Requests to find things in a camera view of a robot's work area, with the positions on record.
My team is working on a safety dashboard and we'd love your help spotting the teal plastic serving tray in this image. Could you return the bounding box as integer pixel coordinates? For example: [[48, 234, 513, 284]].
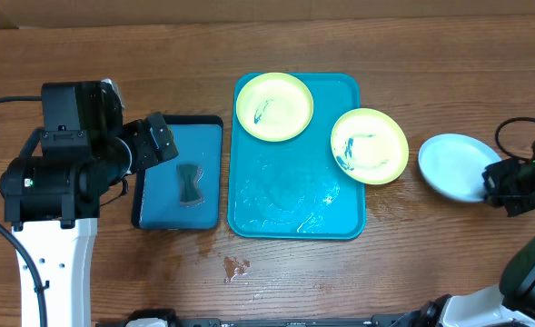
[[227, 73, 366, 241]]

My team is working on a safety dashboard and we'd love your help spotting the yellow-green plate top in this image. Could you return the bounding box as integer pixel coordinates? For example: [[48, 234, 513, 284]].
[[234, 73, 314, 142]]

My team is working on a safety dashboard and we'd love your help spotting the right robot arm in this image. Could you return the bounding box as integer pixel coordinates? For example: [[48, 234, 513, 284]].
[[396, 134, 535, 326]]

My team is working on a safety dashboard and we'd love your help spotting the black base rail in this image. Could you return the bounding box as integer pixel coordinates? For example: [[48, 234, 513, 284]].
[[96, 309, 426, 327]]

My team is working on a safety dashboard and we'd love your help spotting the light blue plate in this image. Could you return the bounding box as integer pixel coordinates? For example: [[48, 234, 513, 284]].
[[418, 134, 501, 203]]

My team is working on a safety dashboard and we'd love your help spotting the black tray with water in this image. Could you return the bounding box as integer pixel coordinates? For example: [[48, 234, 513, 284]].
[[131, 115, 223, 230]]

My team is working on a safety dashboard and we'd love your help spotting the yellow-green plate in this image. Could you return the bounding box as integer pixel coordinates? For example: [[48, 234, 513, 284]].
[[234, 73, 314, 142], [331, 108, 409, 185]]

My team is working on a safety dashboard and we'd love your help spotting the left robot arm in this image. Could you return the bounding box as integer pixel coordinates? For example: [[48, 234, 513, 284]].
[[0, 79, 178, 326]]

